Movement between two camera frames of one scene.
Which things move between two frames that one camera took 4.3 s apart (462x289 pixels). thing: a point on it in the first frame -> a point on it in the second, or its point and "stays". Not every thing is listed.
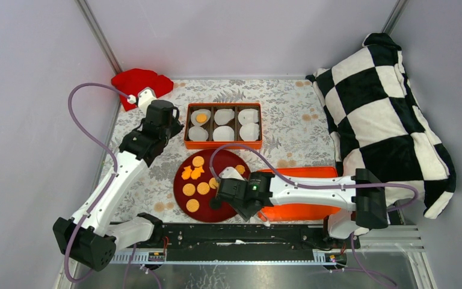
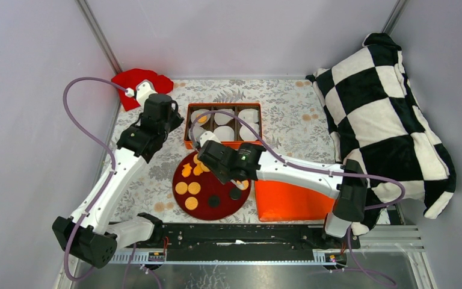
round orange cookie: x=189 y=189 -> x=181 y=188
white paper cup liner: x=248 y=115 stays
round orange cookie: x=203 y=188 -> x=194 y=188
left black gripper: x=176 y=125 stays
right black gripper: x=245 y=213 -> x=222 y=177
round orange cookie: x=198 y=161 stays
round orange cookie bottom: x=192 y=205 stays
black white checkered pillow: x=379 y=126 stays
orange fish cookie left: x=186 y=173 stays
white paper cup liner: x=223 y=133 stays
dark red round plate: x=194 y=185 stays
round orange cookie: x=213 y=183 -> x=203 y=168
